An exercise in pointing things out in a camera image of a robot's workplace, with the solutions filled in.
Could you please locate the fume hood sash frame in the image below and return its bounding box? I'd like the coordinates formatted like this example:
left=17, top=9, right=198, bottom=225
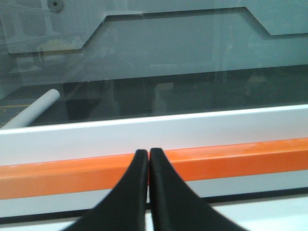
left=0, top=104, right=308, bottom=231

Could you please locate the white baffle panel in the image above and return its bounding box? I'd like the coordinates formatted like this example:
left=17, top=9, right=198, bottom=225
left=0, top=0, right=308, bottom=54

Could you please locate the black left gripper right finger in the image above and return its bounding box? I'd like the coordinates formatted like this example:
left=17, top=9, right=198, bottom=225
left=150, top=148, right=244, bottom=231

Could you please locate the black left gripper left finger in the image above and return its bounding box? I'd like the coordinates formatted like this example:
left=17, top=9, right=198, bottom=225
left=65, top=150, right=148, bottom=231

